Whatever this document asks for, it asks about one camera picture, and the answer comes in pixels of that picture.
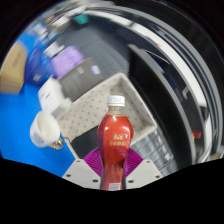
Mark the purple plastic bag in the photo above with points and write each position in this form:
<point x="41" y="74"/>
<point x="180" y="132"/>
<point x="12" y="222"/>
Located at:
<point x="66" y="61"/>

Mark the blue box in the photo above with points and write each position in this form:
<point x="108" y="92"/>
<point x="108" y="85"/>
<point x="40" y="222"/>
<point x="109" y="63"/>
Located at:
<point x="38" y="65"/>

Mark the white polka-dot bin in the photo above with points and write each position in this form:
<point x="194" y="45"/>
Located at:
<point x="93" y="106"/>

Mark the brown cardboard box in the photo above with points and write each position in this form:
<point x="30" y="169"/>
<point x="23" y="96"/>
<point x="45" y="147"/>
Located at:
<point x="13" y="68"/>

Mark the red drink bottle white cap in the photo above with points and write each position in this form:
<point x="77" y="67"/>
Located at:
<point x="115" y="140"/>

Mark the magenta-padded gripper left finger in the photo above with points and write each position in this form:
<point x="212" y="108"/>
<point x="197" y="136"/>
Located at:
<point x="81" y="171"/>

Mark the white box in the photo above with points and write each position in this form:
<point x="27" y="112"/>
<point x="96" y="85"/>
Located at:
<point x="51" y="95"/>

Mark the teal object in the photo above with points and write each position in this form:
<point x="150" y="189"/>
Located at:
<point x="81" y="19"/>

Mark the black pouch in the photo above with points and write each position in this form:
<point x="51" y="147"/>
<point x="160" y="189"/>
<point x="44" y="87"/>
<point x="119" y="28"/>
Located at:
<point x="85" y="141"/>

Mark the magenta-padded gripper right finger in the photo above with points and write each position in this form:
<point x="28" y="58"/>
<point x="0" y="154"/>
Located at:
<point x="144" y="171"/>

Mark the black shelf unit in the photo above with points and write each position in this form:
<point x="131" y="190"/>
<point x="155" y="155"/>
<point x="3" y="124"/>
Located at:
<point x="156" y="100"/>

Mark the dark grey flat box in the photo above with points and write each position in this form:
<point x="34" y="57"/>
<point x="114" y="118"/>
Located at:
<point x="80" y="80"/>

